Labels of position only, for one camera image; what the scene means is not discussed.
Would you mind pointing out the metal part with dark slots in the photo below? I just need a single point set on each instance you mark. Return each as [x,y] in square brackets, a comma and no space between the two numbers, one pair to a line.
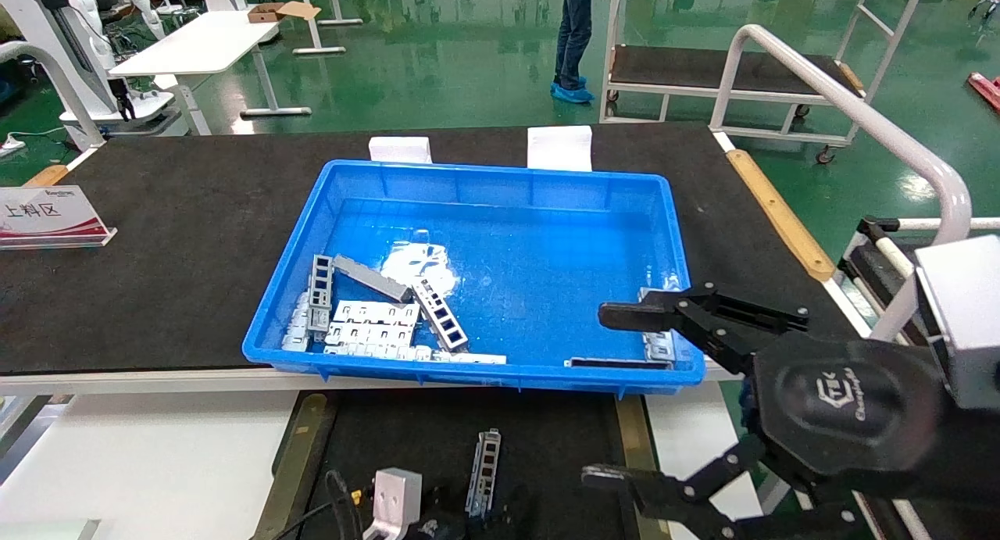
[439,315]

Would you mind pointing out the large white paper label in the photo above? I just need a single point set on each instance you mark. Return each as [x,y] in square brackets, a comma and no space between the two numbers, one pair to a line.
[559,148]

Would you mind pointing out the blue plastic tray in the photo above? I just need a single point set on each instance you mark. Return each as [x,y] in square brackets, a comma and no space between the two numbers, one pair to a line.
[547,235]

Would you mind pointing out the person in blue jeans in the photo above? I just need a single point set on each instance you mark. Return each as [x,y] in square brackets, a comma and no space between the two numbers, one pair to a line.
[574,32]

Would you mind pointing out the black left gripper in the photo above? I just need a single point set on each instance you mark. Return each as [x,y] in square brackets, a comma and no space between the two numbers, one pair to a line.
[437,531]

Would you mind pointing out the long wooden edge strip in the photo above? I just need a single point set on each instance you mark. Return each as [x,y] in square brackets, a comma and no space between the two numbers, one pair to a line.
[777,212]

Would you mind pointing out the grey slotted metal part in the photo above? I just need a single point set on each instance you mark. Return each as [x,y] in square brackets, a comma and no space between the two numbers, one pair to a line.
[484,473]

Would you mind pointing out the short wooden edge strip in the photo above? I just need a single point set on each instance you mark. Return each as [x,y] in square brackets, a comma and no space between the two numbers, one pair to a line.
[45,176]

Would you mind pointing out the white power strip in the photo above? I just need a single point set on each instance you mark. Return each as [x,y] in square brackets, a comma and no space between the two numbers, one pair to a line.
[11,144]

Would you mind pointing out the long thin silver strip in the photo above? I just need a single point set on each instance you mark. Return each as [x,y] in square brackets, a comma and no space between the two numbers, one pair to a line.
[437,356]

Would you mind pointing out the red white desk sign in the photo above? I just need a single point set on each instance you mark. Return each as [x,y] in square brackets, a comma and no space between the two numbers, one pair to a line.
[47,216]

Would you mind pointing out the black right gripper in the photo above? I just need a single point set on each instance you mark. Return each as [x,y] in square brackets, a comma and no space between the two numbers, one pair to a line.
[844,403]

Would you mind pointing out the open cardboard box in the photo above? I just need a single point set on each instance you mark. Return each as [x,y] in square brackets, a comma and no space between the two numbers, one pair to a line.
[273,11]

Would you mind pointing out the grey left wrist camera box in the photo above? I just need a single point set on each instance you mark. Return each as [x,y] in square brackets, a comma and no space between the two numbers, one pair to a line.
[394,501]

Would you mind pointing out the white curved railing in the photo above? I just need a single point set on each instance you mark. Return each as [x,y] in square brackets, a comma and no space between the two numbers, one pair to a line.
[47,71]
[851,110]

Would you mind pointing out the silver flat perforated plate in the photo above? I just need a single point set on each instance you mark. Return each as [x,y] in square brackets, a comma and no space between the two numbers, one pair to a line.
[375,323]

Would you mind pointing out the plain grey metal bar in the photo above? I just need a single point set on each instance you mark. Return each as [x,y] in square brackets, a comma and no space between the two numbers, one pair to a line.
[371,277]

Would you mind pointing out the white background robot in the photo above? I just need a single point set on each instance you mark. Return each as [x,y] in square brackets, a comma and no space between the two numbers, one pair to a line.
[78,48]

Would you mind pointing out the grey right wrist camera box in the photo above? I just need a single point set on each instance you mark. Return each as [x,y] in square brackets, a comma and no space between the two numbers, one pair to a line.
[965,321]

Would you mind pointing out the black container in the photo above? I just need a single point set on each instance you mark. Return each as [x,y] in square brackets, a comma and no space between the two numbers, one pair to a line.
[547,438]

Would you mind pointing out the white frame cart black shelves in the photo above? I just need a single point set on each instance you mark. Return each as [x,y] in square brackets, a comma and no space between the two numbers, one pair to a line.
[687,67]

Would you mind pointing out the small white paper label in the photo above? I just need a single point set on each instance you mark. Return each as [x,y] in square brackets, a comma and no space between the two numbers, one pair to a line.
[400,149]

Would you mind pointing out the grey ladder-shaped metal part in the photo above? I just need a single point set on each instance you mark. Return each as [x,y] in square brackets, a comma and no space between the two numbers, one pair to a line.
[320,290]

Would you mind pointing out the silver folded metal part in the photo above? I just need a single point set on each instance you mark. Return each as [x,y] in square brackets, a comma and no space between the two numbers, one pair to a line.
[660,345]

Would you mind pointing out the small silver bracket part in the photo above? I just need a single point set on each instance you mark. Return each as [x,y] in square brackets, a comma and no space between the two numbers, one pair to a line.
[297,329]

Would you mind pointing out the red floor object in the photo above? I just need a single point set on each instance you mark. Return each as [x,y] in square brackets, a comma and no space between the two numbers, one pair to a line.
[986,91]

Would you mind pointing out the dark thin metal bar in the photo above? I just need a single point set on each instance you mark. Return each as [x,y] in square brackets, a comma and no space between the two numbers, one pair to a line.
[617,362]

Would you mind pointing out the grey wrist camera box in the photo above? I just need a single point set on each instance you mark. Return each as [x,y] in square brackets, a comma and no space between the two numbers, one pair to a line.
[394,501]
[965,321]

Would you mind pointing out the white table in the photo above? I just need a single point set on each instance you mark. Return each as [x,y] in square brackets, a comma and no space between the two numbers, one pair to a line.
[195,44]

